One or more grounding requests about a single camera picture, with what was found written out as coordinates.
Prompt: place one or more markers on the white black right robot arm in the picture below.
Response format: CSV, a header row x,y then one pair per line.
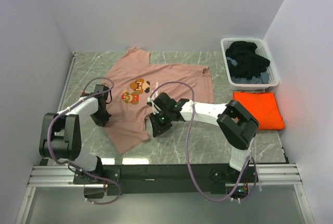
x,y
237,124

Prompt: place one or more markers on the folded orange t-shirt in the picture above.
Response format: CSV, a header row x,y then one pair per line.
x,y
263,107

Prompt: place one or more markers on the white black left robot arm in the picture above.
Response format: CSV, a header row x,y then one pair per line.
x,y
61,132

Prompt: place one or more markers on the white plastic laundry basket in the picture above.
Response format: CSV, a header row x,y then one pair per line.
x,y
261,50

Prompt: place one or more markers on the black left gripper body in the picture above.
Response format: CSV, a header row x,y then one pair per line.
x,y
101,117

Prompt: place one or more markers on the blue garment in basket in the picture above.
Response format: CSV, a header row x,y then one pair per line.
x,y
263,78

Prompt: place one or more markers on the aluminium frame rail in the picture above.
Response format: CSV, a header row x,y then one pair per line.
x,y
60,176

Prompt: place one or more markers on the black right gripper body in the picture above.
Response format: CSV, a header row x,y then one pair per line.
x,y
162,120

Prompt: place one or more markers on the pink printed t-shirt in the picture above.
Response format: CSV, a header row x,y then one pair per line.
x,y
135,79

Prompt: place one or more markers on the black robot mounting base bar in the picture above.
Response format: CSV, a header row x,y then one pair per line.
x,y
174,178

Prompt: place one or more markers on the black t-shirt in basket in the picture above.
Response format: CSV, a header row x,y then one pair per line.
x,y
251,64

